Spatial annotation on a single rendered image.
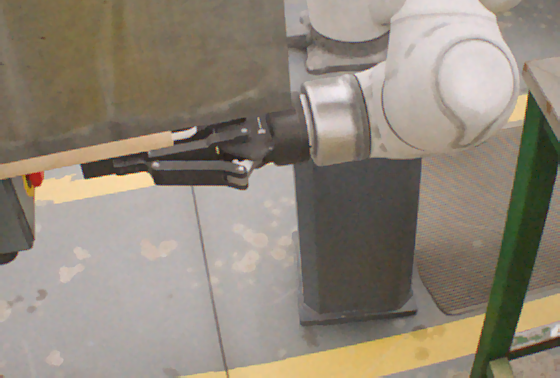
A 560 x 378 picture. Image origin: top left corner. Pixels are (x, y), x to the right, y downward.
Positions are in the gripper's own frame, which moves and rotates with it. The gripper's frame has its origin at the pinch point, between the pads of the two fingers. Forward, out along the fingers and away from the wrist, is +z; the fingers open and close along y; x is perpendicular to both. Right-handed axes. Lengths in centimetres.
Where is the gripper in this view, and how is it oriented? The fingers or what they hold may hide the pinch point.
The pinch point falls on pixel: (112, 159)
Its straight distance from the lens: 92.8
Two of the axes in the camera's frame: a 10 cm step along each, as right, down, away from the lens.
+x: -0.5, -6.8, -7.4
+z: -9.8, 1.7, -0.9
